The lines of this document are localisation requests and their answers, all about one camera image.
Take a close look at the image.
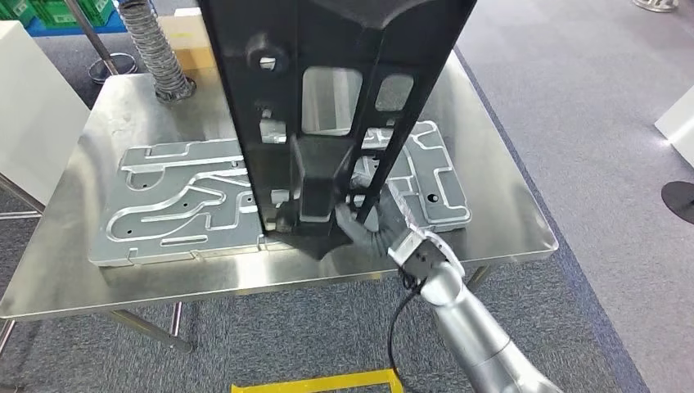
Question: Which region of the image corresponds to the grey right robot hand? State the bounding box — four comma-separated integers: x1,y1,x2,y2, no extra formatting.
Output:
333,157,420,260

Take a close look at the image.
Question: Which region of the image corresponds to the black plastic frame part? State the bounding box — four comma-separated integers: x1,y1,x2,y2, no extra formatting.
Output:
196,0,480,263

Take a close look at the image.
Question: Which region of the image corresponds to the stainless steel workbench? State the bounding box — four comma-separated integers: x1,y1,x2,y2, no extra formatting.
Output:
0,51,560,355

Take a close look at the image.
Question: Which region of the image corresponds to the yellow floor tape outline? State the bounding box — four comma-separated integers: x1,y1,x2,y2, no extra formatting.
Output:
231,368,406,393

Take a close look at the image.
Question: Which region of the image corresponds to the aluminium fixture plate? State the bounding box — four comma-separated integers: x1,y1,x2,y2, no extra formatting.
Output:
88,120,473,269

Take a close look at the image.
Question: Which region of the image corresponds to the cardboard box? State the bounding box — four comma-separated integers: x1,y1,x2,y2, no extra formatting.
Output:
157,15,219,73

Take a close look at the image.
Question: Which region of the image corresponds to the white partition block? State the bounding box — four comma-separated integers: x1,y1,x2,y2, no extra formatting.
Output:
654,84,694,167

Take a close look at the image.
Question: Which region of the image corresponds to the round metal base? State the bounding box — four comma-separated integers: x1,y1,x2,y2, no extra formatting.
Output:
631,0,679,14

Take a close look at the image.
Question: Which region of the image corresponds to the white panel block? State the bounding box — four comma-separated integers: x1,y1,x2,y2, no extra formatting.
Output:
0,20,91,205

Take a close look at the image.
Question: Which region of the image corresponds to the green plastic crate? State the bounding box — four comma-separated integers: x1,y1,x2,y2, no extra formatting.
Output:
0,0,38,26
31,0,118,28

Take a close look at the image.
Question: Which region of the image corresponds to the blue pallet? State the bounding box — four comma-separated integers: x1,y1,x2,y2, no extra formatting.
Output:
24,9,129,38

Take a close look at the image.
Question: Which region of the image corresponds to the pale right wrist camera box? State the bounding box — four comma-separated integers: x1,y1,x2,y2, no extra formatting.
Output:
387,228,465,281

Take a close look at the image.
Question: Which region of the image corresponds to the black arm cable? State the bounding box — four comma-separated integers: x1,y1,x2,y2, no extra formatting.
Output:
386,282,425,382

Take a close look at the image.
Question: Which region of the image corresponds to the grey ribbed hose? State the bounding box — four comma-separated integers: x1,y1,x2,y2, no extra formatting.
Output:
117,0,196,105

